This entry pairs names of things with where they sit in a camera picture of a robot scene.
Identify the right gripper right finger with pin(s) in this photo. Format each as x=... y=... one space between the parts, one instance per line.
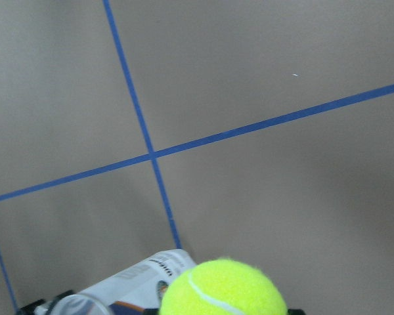
x=297 y=311

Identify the tennis ball with plain seam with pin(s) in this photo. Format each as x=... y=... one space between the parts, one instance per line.
x=223 y=286

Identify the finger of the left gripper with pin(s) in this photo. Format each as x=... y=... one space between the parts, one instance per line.
x=41 y=306

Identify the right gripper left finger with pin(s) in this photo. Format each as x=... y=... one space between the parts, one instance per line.
x=151 y=311

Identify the white blue tennis ball can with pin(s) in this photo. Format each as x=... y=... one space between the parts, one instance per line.
x=132 y=291

